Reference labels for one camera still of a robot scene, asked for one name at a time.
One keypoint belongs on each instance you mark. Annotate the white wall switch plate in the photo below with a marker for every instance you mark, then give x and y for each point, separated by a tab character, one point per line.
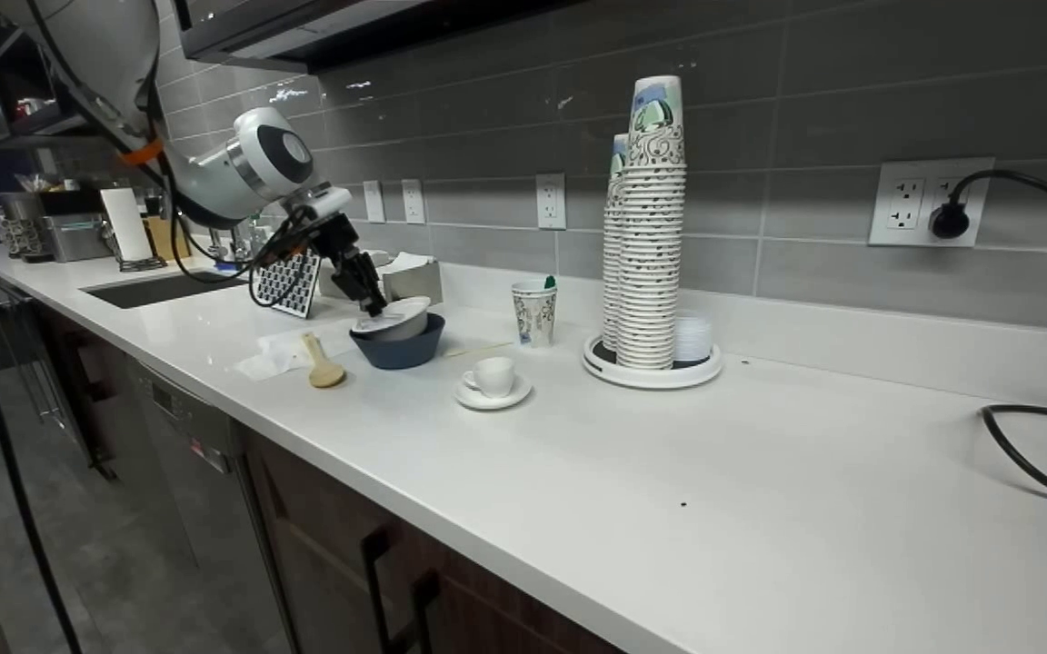
373	203

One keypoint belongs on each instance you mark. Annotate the small white saucer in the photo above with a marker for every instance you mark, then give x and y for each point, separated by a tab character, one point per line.
492	401

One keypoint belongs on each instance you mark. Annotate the metal countertop appliance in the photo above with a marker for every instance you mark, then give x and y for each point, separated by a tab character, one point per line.
44	226

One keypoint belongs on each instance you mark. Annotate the stack of paper cups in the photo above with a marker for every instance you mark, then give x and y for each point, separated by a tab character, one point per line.
656	220
615	240

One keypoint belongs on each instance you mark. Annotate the white dome object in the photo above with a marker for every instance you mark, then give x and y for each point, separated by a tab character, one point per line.
692	338

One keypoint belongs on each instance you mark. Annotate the wooden spoon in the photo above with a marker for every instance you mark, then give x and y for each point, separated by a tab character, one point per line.
324	367

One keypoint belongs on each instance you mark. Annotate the white wall power outlet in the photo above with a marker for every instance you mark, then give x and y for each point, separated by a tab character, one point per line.
550	203
412	203

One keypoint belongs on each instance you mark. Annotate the counter sink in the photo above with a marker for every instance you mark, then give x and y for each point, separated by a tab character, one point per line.
161	289

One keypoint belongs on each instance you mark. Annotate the dark blue bowl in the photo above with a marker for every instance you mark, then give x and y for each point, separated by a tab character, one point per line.
401	355

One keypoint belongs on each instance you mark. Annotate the black white checkerboard calibration board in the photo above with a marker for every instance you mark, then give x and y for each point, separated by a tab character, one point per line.
285	289

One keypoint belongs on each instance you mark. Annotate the white sign stand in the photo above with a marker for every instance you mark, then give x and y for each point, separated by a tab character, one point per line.
124	226

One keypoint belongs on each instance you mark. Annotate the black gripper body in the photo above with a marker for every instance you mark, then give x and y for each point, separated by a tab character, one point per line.
342	256

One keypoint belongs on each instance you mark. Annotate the small white cup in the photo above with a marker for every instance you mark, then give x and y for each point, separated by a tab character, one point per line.
496	377

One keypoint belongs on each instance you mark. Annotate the clear plastic wrap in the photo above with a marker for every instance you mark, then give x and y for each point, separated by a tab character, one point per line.
272	355

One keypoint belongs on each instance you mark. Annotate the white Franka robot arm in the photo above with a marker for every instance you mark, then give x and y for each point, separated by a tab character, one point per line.
112	48

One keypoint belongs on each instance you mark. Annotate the overhead cabinet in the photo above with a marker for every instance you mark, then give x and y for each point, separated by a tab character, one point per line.
307	25

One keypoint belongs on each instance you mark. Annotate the white bowl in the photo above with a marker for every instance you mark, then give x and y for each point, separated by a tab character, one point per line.
415	326

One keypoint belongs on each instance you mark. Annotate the wide white wall outlet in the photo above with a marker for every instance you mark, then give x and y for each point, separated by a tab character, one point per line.
905	206

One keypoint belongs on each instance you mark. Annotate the white round cup tray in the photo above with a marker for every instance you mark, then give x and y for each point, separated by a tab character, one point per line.
652	377

